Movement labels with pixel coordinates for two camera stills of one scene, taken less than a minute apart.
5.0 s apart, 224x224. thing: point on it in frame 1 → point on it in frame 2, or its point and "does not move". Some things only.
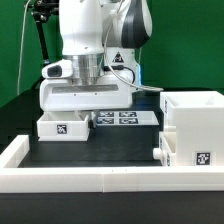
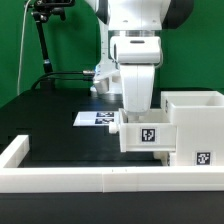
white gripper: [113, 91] → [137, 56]
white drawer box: [63, 126] → [153, 133]
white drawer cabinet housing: [197, 118] does not move
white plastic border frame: [48, 179] does not move
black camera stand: [41, 10] does not move
